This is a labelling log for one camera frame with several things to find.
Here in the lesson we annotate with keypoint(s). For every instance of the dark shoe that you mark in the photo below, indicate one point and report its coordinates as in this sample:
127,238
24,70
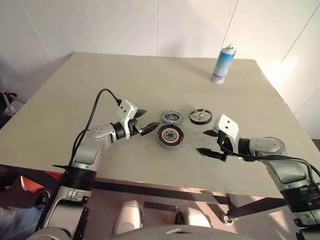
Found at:
45,197

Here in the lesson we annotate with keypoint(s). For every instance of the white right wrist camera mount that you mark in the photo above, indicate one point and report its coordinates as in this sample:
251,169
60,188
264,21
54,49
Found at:
228,126

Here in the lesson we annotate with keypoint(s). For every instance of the orange object under table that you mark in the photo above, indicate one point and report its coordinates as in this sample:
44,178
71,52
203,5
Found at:
32,185

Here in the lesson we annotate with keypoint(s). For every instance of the black metal table frame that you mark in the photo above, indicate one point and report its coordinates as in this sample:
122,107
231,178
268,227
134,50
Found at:
150,188

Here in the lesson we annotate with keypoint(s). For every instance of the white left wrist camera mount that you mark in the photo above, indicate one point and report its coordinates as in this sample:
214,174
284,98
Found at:
126,110

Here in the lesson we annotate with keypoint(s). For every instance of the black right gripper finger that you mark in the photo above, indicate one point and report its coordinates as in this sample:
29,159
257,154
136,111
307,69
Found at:
212,133
210,152

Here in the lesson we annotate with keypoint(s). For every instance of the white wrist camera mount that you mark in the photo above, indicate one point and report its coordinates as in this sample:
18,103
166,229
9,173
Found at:
126,110
228,126

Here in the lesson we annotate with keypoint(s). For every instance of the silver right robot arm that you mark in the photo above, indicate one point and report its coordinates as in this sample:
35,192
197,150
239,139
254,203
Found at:
265,145

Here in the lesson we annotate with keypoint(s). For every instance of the black spoked rotor cover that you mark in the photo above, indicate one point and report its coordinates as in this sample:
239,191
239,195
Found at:
200,116

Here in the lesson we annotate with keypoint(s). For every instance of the dark maroon object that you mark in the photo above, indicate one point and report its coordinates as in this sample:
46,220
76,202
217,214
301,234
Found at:
316,143

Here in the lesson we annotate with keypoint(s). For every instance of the grey robot torso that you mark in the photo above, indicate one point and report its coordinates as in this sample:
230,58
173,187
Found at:
150,233

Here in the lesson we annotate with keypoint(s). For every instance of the pale rounded robot leg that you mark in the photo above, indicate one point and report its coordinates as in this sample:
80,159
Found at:
197,217
127,215

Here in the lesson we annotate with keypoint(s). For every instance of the table caster wheel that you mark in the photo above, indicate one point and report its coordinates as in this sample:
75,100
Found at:
230,217

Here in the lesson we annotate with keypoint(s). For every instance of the blue white spray can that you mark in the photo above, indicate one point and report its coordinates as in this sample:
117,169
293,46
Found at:
223,66

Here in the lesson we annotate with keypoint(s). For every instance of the person in blue jeans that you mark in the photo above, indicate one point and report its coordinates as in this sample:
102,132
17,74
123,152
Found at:
17,222

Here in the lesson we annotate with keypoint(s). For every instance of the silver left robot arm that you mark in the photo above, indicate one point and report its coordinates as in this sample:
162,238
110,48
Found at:
87,150

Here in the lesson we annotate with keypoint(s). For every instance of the black wheeled stand with pole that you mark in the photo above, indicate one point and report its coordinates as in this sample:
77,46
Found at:
7,100

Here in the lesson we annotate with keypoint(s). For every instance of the grey motor stator copper windings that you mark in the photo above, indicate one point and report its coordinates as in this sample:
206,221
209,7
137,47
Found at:
170,136

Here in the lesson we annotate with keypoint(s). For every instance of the grey round gear plate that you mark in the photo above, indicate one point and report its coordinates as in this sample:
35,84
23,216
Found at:
172,116

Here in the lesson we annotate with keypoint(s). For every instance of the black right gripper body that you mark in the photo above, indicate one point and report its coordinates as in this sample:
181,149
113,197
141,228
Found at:
225,146

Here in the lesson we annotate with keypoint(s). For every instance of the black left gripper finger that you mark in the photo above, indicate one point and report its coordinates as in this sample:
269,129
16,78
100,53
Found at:
148,128
140,113

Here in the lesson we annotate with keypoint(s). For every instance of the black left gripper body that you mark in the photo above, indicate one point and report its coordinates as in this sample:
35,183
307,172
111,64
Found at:
135,127

